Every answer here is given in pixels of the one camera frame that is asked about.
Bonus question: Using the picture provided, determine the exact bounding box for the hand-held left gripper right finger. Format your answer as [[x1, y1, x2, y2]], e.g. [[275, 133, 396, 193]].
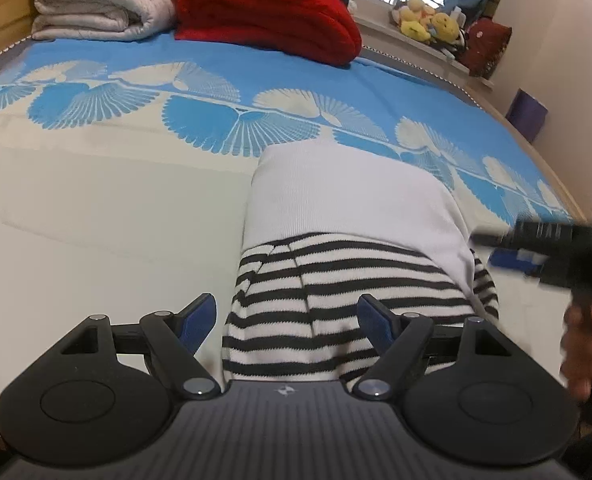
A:
[[352, 294, 517, 402]]

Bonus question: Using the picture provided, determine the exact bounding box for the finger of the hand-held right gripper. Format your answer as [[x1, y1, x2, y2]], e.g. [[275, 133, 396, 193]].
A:
[[470, 230, 522, 252], [488, 248, 550, 278]]

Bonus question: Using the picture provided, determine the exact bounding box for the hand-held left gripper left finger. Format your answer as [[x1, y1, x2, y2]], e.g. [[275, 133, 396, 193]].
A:
[[60, 293, 223, 402]]

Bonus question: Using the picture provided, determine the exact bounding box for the white and black striped top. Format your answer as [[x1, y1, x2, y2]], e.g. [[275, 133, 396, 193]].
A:
[[221, 142, 500, 395]]

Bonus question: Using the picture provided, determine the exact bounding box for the person's right hand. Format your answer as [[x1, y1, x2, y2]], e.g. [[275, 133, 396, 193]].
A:
[[560, 297, 592, 402]]

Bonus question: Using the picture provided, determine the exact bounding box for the purple box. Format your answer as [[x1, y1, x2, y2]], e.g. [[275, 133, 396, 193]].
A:
[[506, 88, 549, 144]]

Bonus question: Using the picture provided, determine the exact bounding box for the blue and cream patterned bedspread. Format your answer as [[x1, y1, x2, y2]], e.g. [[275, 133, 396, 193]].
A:
[[0, 29, 585, 443]]

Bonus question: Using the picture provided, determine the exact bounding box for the dark red bag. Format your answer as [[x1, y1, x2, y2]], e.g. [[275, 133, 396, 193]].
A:
[[460, 17, 513, 79]]

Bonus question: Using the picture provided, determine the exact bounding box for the yellow plush toy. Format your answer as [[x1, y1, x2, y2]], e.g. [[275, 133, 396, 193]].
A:
[[428, 11, 464, 45], [400, 0, 437, 42]]

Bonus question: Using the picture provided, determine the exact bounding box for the folded red blanket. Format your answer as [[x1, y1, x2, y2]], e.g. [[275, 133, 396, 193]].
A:
[[174, 0, 363, 67]]

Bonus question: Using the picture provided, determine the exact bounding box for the folded grey-white quilt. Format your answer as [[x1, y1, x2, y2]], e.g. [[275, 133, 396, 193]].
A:
[[28, 0, 197, 42]]

